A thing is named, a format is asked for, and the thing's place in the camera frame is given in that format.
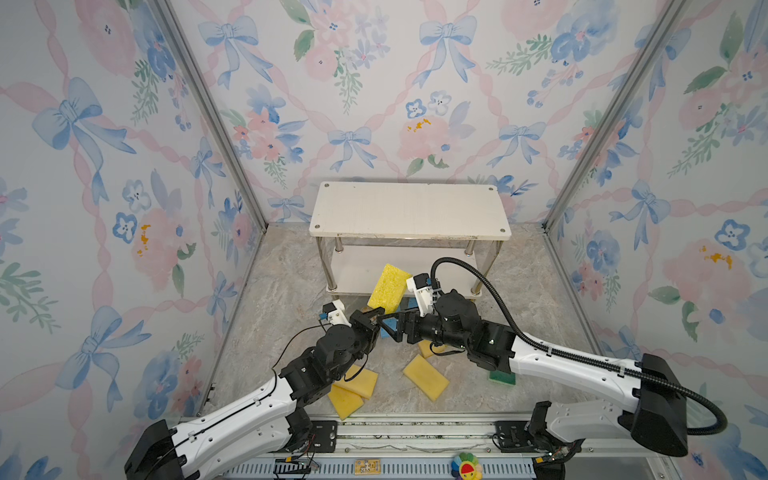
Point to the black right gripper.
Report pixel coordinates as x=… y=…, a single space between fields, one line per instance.
x=404 y=319

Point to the aluminium corner post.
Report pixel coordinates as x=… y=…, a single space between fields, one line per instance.
x=658 y=36
x=179 y=45

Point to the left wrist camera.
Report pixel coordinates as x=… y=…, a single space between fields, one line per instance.
x=334 y=313

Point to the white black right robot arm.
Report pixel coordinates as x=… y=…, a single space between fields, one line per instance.
x=639 y=400

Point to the aluminium right corner post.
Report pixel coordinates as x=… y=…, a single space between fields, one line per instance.
x=658 y=36

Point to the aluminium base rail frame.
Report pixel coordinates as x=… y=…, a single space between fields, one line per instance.
x=422 y=447

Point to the pale yellow sponge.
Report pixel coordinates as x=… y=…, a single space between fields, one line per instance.
x=426 y=377
x=427 y=349

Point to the white two-tier metal shelf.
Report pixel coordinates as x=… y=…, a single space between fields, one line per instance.
x=360 y=227

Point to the green scouring sponge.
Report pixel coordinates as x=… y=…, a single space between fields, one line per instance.
x=502 y=377

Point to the bright yellow cellulose sponge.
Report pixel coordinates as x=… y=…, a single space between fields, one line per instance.
x=389 y=290

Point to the yellow green-backed sponge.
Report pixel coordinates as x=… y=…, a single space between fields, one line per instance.
x=344 y=402

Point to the aluminium left corner post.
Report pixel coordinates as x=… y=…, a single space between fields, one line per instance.
x=179 y=45

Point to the small yellow tag board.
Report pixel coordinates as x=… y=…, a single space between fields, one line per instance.
x=366 y=467

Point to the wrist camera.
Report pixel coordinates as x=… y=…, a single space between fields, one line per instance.
x=334 y=313
x=425 y=291

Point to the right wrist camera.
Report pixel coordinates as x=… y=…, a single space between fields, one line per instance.
x=425 y=291

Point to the pale yellow sponge under stack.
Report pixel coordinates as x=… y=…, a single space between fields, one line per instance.
x=427 y=349

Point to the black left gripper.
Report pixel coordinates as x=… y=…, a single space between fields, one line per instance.
x=368 y=330

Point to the left blue sponge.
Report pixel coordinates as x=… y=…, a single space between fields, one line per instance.
x=389 y=327

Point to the colourful round toy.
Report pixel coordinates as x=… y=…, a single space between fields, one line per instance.
x=466 y=466

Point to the yellow orange-backed sponge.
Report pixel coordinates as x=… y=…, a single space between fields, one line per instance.
x=360 y=381

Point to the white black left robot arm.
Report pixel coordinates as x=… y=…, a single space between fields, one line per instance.
x=270 y=419

